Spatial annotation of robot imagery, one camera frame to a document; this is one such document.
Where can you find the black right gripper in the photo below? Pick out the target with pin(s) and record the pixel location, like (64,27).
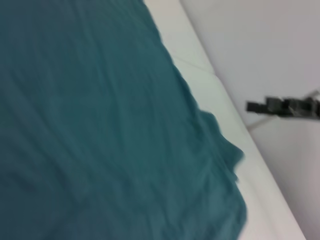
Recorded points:
(297,107)

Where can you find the teal blue t-shirt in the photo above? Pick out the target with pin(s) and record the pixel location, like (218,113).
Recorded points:
(112,125)

